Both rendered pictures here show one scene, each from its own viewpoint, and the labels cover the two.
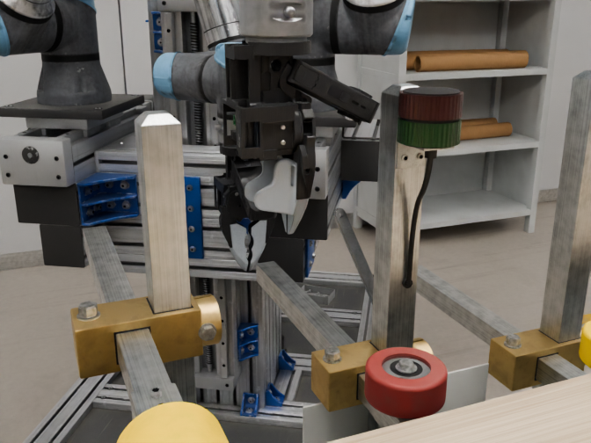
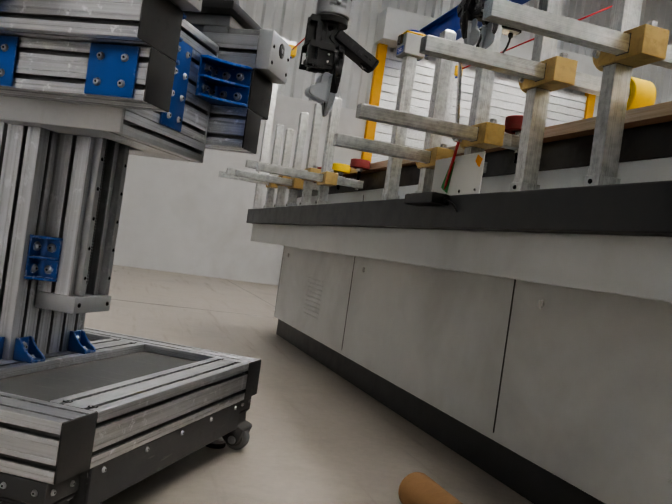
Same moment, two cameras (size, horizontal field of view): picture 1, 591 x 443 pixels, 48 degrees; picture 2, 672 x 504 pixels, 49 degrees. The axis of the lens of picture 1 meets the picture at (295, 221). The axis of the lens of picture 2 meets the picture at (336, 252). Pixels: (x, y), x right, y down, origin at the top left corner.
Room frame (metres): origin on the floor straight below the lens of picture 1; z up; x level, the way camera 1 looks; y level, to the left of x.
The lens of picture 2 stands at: (0.84, 1.69, 0.52)
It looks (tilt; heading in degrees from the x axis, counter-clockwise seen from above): 0 degrees down; 274
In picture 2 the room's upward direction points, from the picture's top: 8 degrees clockwise
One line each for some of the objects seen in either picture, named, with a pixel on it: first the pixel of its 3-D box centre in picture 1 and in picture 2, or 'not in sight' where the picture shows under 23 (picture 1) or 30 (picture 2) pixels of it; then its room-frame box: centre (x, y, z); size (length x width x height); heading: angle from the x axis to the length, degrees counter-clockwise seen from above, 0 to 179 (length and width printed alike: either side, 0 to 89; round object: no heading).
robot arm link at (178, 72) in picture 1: (196, 76); not in sight; (1.11, 0.16, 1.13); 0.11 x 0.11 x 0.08; 59
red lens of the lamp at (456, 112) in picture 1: (430, 104); not in sight; (0.64, -0.13, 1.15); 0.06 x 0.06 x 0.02
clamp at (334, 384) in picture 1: (374, 370); (481, 137); (0.67, -0.09, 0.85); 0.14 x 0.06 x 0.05; 112
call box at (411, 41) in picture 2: not in sight; (411, 47); (0.87, -0.58, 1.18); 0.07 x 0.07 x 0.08; 22
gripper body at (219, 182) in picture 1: (241, 179); (325, 46); (1.05, 0.09, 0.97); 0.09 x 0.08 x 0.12; 22
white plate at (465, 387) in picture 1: (398, 417); (455, 176); (0.72, -0.13, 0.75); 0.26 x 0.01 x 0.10; 112
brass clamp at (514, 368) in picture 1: (543, 354); (433, 159); (0.77, -0.32, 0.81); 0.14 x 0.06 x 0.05; 112
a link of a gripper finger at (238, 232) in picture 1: (234, 243); (321, 93); (1.04, 0.10, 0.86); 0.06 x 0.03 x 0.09; 22
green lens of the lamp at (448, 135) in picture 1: (428, 129); not in sight; (0.64, -0.13, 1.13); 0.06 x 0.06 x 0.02
